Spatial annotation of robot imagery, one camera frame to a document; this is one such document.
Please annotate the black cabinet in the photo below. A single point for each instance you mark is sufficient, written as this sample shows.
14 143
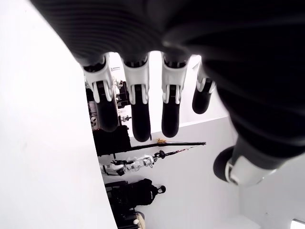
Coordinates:
112 143

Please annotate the black backpack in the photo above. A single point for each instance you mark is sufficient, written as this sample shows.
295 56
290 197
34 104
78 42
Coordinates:
138 195

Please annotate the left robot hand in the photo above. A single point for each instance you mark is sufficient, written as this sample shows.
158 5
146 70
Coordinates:
214 35

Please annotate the white humanoid robot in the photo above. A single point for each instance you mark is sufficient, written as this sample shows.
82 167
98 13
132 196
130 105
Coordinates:
138 163

